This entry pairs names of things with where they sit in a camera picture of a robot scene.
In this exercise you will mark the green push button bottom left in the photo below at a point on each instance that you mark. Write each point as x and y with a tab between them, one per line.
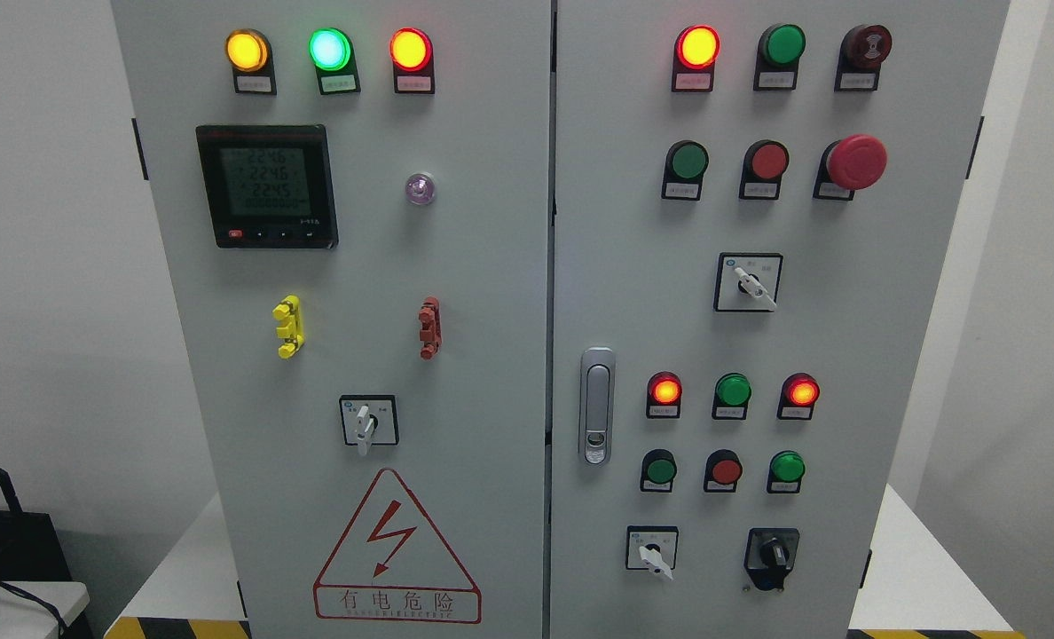
658	471

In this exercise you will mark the clear white indicator lamp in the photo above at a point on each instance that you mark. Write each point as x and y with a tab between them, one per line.
420	189

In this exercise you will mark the white platform with hazard stripe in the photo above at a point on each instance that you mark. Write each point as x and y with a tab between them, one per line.
912	587

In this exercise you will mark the white box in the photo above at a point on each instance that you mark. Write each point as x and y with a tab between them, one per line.
20	618

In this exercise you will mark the dark red buzzer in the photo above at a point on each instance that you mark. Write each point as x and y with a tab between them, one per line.
862	52

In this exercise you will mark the white rotary selector switch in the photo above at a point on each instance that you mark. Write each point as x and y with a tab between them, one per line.
652	548
747	281
369	420

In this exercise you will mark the red indicator light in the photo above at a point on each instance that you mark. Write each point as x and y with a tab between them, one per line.
413	63
695	51

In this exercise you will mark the red indicator light top left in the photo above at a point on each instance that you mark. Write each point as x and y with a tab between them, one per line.
413	63

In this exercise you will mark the black rotary key switch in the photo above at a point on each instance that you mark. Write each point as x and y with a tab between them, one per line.
770	556

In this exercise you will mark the yellow indicator light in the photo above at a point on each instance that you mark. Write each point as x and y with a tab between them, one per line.
252	62

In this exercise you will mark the red push button second row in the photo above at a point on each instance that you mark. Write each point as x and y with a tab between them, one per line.
762	171

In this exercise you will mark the green indicator light top left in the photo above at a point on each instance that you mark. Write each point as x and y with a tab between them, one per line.
335	64

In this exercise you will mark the green push button bottom right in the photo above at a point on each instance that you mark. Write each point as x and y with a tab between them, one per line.
786	472

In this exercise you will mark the red electrical hazard warning sticker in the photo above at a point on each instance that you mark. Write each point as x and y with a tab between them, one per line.
393	564

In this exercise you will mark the red lit indicator lower right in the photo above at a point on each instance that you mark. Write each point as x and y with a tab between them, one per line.
798	396

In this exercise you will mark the red emergency stop mushroom button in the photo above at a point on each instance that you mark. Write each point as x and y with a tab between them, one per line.
849	165

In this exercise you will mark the grey right cabinet door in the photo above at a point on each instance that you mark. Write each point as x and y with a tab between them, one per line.
636	273

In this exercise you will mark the red lit indicator lower left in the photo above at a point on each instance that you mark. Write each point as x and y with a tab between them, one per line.
663	395

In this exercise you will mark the yellow terminal connector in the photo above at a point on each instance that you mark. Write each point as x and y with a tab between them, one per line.
289	329

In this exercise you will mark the black digital power meter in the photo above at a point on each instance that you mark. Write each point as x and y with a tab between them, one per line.
268	186

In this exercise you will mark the green push button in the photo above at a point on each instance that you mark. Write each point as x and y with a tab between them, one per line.
779	50
786	472
658	471

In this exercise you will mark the grey cabinet door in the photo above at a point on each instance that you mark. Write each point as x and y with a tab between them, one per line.
471	421
636	273

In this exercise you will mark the white rotary selector switch bottom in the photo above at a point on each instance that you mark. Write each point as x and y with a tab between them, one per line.
652	548

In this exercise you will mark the green push button top right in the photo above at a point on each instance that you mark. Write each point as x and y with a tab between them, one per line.
779	50

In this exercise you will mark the grey left cabinet door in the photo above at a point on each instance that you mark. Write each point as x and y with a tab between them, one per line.
471	421

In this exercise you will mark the red terminal connector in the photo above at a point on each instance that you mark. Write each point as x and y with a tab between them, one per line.
430	332

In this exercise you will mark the red push button bottom middle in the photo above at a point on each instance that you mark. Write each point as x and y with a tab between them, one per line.
723	471

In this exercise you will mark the green push button second row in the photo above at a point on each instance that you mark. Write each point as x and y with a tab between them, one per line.
685	164

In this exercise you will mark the red indicator light top right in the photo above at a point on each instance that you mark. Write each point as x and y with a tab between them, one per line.
695	51

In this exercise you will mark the silver door lock handle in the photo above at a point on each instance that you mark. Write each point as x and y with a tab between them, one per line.
597	389

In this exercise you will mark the black router with antenna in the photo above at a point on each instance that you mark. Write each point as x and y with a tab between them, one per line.
29	547

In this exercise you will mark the red lit indicator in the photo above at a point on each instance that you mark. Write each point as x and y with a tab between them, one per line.
798	396
663	395

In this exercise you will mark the green indicator lower middle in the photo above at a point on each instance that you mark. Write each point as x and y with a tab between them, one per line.
732	395

